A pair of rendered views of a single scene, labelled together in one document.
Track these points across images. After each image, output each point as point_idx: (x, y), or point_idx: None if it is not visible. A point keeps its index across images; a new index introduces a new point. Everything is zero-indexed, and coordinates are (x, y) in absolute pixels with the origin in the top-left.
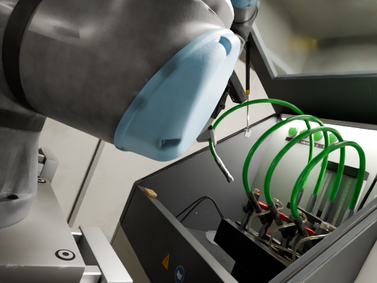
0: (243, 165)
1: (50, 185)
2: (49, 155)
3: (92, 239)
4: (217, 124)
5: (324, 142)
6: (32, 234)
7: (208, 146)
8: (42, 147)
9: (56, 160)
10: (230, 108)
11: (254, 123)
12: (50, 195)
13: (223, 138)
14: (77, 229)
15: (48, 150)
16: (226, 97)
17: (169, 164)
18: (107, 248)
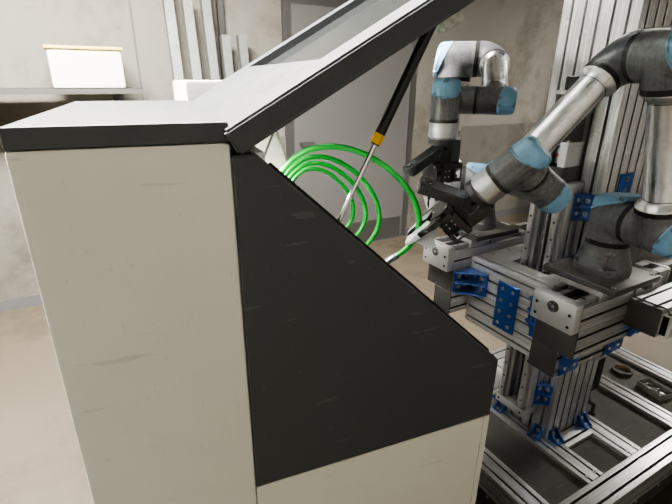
0: (380, 225)
1: (471, 235)
2: (551, 291)
3: (445, 244)
4: (415, 213)
5: (287, 176)
6: None
7: (409, 281)
8: (579, 303)
9: (539, 289)
10: (409, 186)
11: (319, 204)
12: (464, 231)
13: (383, 262)
14: (453, 245)
15: (570, 301)
16: (422, 175)
17: (462, 329)
18: (438, 243)
